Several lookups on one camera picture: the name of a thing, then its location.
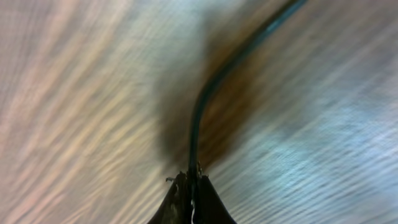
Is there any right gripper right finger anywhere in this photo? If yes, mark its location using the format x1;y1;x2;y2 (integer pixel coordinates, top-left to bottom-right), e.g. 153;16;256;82
193;175;236;224

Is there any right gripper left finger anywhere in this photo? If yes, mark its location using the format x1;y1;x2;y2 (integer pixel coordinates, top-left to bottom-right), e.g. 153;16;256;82
148;172;190;224

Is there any black cable staying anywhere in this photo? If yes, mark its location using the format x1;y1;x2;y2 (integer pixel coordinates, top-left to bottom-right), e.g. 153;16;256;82
182;0;306;223

